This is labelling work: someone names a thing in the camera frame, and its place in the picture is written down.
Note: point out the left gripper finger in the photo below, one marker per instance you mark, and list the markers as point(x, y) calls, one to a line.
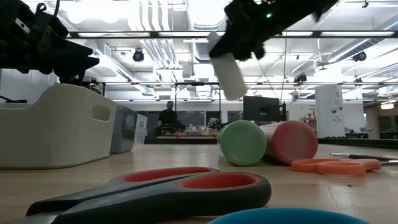
point(77, 56)
point(73, 77)

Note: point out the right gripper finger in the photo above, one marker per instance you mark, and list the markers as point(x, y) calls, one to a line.
point(230, 43)
point(258, 51)

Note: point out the white paint bottle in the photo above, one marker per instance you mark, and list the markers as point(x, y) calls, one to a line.
point(230, 77)

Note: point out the green paint bottle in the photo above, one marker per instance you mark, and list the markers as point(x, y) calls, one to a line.
point(242, 143)

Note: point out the red paint bottle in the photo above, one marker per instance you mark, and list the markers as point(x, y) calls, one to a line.
point(292, 141)

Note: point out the small orange scissors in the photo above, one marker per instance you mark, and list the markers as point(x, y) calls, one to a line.
point(339, 168)

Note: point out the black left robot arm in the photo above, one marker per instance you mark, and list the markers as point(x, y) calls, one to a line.
point(6, 46)

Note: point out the black ceiling spotlight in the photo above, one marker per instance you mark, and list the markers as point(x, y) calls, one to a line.
point(138, 55)
point(359, 56)
point(300, 77)

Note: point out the black overhead crossbar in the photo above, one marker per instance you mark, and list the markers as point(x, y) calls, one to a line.
point(124, 37)

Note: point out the light grey plastic bin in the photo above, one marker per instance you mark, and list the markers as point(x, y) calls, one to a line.
point(56, 130)

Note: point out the black monitor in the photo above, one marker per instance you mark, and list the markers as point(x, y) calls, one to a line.
point(261, 109)

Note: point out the dark grey plastic bin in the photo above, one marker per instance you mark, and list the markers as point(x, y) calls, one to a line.
point(122, 130)

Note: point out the white pillar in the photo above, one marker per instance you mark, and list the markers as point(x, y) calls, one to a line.
point(329, 112)

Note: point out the cluttered background worktable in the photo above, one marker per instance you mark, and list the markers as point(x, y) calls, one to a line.
point(192, 133)

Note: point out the person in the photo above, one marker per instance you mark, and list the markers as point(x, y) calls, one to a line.
point(168, 119)

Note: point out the black background station frame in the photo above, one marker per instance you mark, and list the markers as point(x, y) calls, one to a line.
point(199, 83)

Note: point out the black aluminium table frame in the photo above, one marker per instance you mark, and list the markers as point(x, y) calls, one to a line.
point(186, 141)

